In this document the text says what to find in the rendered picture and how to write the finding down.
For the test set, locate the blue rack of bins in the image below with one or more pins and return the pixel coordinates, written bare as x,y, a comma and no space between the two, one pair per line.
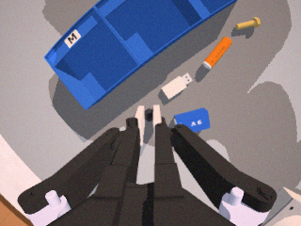
95,61

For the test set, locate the yellow bolt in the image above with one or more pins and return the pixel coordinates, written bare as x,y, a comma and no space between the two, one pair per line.
255,22

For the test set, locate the orange battery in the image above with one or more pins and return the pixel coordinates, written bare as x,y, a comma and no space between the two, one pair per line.
217,53

